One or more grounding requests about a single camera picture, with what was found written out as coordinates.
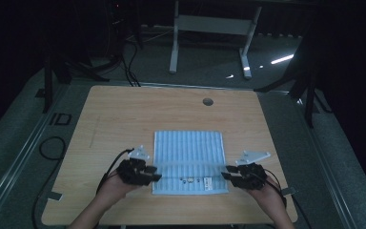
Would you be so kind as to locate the white metal desk frame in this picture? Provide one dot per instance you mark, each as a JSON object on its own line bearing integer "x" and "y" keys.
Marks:
{"x": 214, "y": 24}

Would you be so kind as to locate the black metal stand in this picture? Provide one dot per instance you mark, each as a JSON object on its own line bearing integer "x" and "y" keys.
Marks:
{"x": 309, "y": 101}
{"x": 47, "y": 89}

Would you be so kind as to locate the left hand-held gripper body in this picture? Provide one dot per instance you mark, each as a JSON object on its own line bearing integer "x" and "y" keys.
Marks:
{"x": 133, "y": 173}

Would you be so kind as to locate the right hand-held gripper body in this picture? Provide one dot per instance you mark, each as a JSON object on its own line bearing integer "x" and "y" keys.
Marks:
{"x": 251, "y": 178}

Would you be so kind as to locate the person's right hand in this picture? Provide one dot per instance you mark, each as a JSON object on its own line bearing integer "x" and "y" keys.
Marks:
{"x": 271, "y": 200}

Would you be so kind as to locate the person's left hand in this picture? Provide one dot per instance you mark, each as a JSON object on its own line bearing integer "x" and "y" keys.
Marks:
{"x": 116, "y": 189}

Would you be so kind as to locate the grey tape piece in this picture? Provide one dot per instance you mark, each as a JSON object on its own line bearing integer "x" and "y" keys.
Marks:
{"x": 55, "y": 196}
{"x": 289, "y": 191}

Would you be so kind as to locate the blue striped towel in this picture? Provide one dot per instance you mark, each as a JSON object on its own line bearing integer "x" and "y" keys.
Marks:
{"x": 189, "y": 152}

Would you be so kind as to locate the dark equipment tower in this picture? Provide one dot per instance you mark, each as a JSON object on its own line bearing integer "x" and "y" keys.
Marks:
{"x": 116, "y": 28}

